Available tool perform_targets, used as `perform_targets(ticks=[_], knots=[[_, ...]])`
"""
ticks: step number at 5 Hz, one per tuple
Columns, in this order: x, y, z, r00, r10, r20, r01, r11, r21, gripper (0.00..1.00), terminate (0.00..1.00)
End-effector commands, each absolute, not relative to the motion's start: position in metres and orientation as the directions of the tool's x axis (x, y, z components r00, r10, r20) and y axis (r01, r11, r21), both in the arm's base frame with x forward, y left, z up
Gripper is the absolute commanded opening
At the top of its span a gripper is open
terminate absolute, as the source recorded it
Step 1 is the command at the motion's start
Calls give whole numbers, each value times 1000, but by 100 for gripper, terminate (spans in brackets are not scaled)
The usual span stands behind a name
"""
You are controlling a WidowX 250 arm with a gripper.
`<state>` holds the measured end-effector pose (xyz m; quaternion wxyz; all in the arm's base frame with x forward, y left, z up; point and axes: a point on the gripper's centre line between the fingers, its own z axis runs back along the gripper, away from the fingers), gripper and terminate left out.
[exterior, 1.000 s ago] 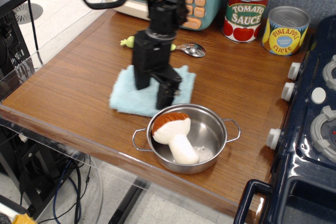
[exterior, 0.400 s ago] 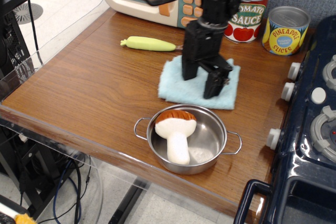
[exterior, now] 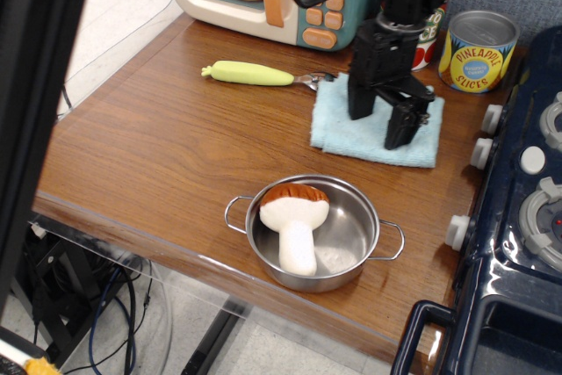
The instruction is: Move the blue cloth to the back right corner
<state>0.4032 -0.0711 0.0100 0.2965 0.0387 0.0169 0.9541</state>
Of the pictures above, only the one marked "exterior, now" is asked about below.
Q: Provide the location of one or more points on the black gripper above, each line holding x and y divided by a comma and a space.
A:
381, 66

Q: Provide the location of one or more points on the light blue cloth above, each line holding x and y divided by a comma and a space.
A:
334, 132

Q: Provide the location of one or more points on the tomato sauce tin can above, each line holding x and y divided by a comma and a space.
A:
426, 45

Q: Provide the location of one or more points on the pineapple slices tin can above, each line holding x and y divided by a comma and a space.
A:
477, 50

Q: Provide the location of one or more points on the stainless steel pot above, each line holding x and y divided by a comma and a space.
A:
342, 244

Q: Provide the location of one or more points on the plush mushroom toy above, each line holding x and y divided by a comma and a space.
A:
294, 211

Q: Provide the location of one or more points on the dark blue toy stove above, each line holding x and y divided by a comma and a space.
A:
506, 316

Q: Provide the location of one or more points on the black table leg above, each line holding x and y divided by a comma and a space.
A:
213, 341

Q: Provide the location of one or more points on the spoon with green handle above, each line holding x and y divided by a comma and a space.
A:
260, 75

